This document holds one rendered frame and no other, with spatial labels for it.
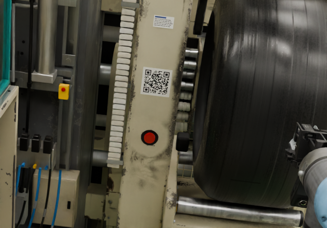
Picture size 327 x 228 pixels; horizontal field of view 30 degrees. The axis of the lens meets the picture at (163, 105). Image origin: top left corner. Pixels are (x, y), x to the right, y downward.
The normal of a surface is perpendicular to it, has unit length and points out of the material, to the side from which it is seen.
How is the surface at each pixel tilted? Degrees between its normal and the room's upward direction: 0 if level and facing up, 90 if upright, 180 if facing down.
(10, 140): 90
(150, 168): 90
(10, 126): 90
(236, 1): 46
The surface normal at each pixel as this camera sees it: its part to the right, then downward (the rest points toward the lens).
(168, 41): -0.04, 0.38
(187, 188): 0.11, -0.92
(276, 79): 0.03, -0.09
